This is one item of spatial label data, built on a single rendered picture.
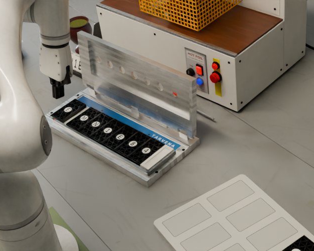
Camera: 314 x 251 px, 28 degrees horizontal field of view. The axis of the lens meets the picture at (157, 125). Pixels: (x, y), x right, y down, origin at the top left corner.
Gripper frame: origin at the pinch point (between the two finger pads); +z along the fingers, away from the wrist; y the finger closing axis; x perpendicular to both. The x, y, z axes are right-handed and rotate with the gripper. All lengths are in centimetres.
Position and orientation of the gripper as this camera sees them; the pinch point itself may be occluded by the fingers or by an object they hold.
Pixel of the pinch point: (58, 90)
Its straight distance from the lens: 184.5
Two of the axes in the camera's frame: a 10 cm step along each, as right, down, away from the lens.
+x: 6.8, -3.5, 6.4
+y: 7.3, 3.6, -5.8
